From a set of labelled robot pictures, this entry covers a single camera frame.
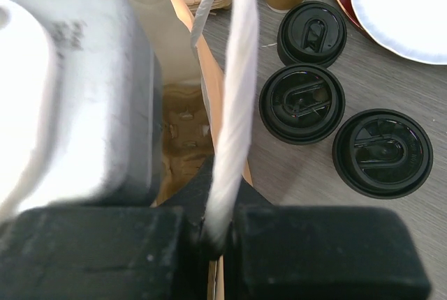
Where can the stack of black lids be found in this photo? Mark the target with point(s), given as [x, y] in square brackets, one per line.
[312, 32]

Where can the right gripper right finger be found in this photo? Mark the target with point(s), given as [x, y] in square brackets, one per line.
[328, 252]

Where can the brown paper bag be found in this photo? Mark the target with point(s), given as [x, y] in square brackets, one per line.
[191, 75]

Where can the white paper plate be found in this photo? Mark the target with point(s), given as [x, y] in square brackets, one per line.
[412, 29]

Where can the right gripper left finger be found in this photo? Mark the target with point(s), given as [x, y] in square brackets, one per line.
[108, 252]

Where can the black lid cup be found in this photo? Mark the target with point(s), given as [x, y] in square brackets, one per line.
[383, 154]
[302, 104]

